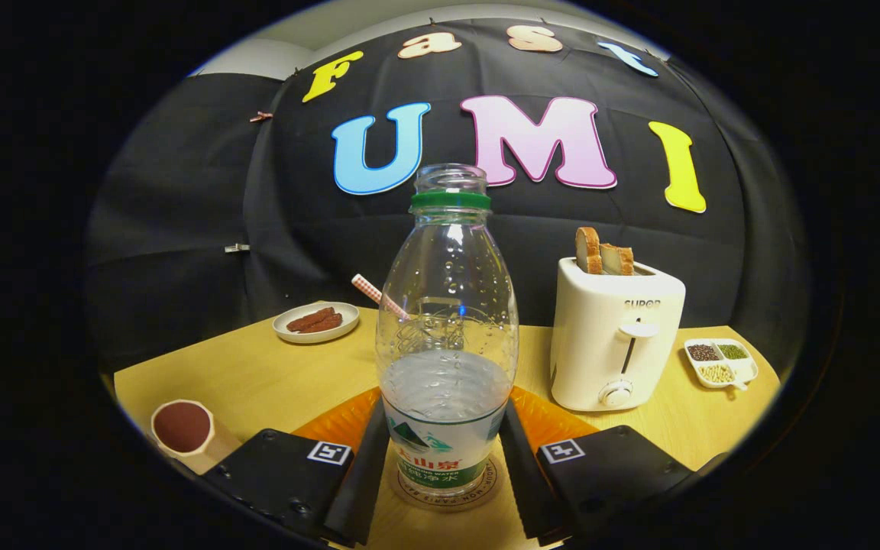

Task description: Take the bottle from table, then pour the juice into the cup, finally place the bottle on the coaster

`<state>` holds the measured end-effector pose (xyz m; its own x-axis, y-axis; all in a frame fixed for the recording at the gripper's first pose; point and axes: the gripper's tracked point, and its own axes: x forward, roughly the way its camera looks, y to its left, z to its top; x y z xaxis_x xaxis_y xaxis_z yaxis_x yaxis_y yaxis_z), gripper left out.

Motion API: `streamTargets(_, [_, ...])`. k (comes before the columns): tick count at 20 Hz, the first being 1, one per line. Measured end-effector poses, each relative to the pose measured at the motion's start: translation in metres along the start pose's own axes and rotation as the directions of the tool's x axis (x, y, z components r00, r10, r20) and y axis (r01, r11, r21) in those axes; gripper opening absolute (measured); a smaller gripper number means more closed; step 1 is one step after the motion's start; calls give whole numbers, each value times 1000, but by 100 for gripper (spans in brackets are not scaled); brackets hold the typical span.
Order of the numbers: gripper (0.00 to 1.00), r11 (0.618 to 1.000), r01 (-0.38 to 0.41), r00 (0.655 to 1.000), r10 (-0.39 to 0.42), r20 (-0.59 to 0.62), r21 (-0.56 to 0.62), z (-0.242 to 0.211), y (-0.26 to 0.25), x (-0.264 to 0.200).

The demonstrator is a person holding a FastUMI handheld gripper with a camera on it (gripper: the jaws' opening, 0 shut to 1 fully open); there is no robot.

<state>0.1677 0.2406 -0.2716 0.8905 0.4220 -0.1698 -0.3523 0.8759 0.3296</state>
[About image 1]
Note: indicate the white oval plate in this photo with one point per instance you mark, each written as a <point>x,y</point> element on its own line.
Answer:
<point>287,334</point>

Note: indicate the toasted bread slice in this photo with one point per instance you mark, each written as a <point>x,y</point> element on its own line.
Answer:
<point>619,260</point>
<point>587,248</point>

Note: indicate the white toaster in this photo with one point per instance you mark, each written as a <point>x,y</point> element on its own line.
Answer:
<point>593,344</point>

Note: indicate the round cork coaster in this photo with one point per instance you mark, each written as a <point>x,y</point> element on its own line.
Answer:
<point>409,496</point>

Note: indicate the black backdrop cloth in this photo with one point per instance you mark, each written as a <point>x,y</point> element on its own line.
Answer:
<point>180,191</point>

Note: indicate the wooden table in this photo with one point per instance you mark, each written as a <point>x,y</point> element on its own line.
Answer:
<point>272,382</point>

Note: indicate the clear plastic juice bottle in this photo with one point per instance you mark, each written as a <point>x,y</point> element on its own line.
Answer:
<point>448,435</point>

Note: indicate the white divided bean dish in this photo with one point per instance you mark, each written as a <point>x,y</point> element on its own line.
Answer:
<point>719,363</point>

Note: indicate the white clip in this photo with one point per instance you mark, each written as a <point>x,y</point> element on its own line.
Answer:
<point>237,247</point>

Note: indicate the pink clip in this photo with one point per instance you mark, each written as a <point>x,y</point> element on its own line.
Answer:
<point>260,117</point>

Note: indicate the dark red sausage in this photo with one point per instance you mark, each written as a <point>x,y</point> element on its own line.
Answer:
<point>329,325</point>
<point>308,317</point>

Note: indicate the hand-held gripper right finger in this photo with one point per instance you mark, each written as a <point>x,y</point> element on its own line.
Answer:
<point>524,473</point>

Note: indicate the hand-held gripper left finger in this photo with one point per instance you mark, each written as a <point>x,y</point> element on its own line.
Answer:
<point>363,473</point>

